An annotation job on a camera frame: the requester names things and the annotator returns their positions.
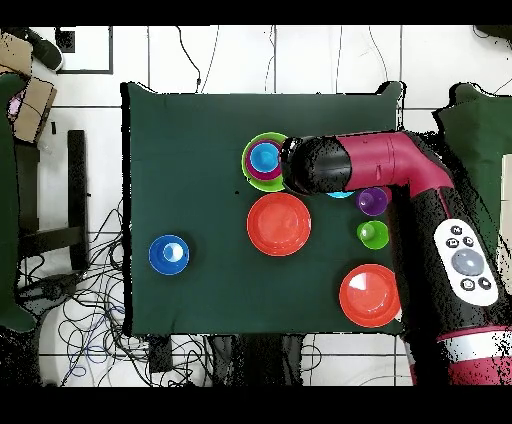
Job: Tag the large orange bowl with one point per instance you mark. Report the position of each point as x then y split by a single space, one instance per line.
278 224
368 296

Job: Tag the large green bowl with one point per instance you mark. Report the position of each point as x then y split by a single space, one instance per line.
260 186

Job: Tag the small pink bowl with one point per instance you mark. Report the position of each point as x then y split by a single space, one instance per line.
264 176

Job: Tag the light blue cup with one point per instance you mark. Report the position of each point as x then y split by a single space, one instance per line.
264 158

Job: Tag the small light blue bowl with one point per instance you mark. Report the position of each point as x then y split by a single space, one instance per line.
340 195

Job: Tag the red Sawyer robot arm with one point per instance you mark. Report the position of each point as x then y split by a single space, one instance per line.
380 160

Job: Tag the dark green table cloth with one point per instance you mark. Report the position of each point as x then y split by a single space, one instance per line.
192 132

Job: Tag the small dark blue bowl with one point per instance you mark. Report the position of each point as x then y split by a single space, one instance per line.
158 256

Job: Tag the purple cup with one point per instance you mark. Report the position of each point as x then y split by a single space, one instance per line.
372 202

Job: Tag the green cup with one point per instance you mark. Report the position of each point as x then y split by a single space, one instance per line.
376 236

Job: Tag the black power strip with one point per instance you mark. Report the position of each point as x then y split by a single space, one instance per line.
160 354

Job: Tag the grey stand foot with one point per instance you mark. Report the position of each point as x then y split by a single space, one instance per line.
48 290

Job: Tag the dark green side cloth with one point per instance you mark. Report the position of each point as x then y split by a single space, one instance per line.
480 128
8 200

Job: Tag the brown cardboard box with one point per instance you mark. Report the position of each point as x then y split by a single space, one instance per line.
14 52
34 112

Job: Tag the white panel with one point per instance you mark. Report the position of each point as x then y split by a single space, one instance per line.
507 180

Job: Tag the small pink item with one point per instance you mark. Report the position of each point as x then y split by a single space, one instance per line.
14 106

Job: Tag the person's foot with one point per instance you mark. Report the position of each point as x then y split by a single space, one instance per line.
46 52

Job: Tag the black chair frame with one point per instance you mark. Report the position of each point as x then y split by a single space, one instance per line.
76 180

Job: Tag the black square floor frame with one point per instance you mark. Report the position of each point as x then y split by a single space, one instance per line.
92 71

